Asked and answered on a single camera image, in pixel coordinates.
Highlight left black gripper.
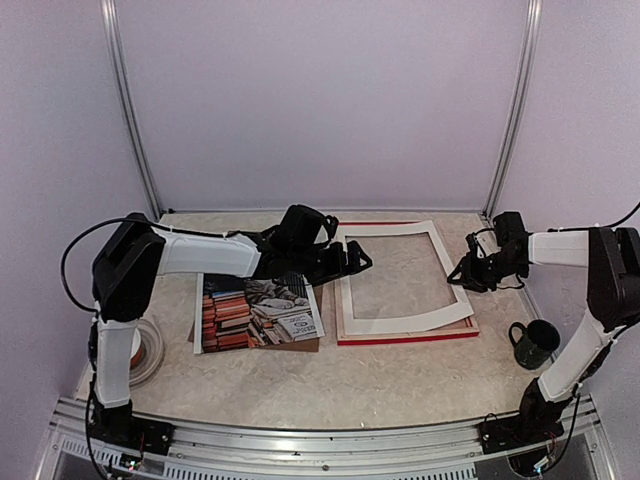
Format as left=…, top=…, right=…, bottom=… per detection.
left=291, top=241, right=374, bottom=287

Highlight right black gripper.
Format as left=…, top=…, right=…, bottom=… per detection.
left=447, top=250, right=528, bottom=293

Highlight red wooden picture frame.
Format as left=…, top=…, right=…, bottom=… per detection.
left=335, top=219, right=481, bottom=347

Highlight white mat board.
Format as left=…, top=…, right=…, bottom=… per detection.
left=337, top=219, right=475, bottom=339

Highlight cat photo print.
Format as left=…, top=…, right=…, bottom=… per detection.
left=191, top=273, right=325, bottom=355

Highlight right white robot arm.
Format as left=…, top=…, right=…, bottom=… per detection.
left=447, top=225, right=639, bottom=453

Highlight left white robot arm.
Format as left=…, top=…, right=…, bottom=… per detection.
left=86, top=205, right=373, bottom=455

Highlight dark green mug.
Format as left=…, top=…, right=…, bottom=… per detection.
left=508, top=319, right=561, bottom=370

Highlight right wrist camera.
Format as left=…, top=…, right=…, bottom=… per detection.
left=465, top=211, right=529, bottom=256

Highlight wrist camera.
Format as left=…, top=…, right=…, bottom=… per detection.
left=465, top=211, right=529, bottom=256
left=271, top=204, right=339, bottom=251

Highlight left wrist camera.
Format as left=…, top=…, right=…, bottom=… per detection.
left=271, top=204, right=339, bottom=251

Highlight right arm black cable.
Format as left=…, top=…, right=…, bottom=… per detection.
left=547, top=200, right=640, bottom=234

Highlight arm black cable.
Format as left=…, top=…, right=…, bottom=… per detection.
left=547, top=200, right=640, bottom=234
left=60, top=217, right=126, bottom=314

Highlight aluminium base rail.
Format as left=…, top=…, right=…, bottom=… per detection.
left=34, top=394, right=619, bottom=480

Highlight right aluminium post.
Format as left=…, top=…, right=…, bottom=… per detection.
left=483, top=0, right=543, bottom=218

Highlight aluminium post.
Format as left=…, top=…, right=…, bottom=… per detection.
left=100, top=0, right=163, bottom=219
left=483, top=0, right=543, bottom=218

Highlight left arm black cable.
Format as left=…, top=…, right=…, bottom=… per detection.
left=60, top=217, right=126, bottom=314

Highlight left aluminium post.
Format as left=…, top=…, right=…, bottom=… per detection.
left=100, top=0, right=163, bottom=219

